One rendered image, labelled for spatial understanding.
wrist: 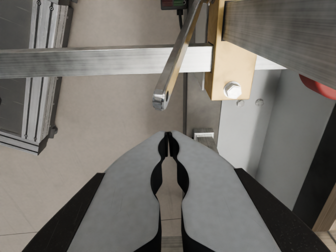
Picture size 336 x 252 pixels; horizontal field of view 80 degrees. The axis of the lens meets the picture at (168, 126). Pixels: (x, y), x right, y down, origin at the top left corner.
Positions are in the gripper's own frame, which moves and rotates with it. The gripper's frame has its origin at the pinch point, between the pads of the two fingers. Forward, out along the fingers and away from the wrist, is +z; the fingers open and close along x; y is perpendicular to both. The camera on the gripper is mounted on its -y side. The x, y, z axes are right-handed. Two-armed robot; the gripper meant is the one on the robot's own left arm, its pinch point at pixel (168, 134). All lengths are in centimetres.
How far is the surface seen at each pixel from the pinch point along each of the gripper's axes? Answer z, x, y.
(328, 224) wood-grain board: 10.9, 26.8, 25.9
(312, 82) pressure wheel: 10.6, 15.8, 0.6
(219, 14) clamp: 13.4, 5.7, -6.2
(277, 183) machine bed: 28, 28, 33
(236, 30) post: 9.1, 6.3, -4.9
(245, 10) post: 7.4, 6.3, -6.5
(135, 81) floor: 101, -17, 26
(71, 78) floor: 101, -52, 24
